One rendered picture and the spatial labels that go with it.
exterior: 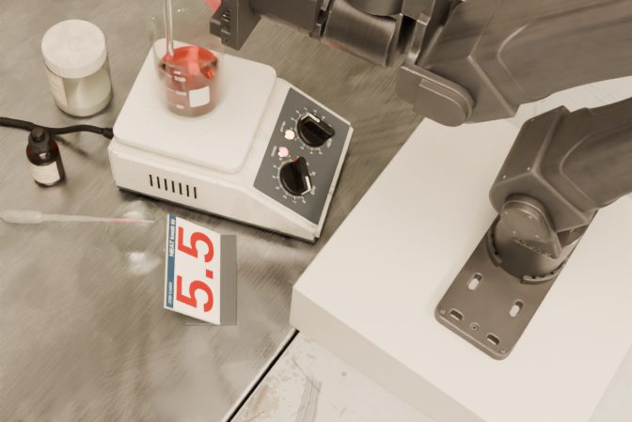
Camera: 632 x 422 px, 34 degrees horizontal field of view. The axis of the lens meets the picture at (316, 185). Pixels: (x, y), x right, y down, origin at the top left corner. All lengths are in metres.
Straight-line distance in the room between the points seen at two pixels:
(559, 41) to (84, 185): 0.51
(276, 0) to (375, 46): 0.08
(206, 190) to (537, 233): 0.31
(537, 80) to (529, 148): 0.11
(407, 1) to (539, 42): 0.09
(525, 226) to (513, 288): 0.11
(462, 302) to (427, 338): 0.04
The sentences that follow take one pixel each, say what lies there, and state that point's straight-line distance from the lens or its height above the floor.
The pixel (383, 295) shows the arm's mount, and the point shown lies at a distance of 0.85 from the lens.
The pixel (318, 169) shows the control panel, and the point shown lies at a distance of 0.95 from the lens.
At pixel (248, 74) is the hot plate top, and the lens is 0.95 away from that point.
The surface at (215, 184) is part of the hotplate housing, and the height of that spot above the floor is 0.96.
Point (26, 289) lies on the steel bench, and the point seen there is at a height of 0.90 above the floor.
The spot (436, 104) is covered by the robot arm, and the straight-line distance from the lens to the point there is 0.70.
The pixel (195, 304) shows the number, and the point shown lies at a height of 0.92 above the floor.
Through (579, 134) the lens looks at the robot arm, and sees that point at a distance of 0.74.
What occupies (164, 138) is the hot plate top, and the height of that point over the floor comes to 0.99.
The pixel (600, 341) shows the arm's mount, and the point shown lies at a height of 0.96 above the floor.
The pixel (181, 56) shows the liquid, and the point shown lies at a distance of 0.92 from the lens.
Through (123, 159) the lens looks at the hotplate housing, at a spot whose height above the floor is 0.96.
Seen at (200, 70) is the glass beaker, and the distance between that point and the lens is 0.86.
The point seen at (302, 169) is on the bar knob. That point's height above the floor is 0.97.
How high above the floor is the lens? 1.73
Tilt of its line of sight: 58 degrees down
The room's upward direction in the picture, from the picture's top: 7 degrees clockwise
